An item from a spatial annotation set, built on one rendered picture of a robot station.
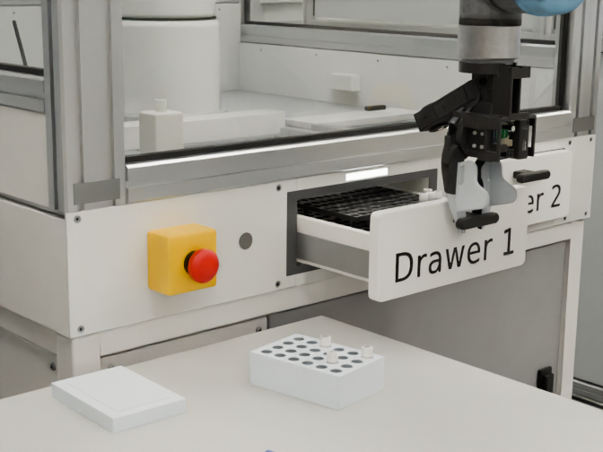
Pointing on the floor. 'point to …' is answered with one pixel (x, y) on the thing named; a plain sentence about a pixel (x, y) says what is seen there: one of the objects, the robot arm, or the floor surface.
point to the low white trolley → (299, 417)
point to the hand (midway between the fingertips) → (467, 219)
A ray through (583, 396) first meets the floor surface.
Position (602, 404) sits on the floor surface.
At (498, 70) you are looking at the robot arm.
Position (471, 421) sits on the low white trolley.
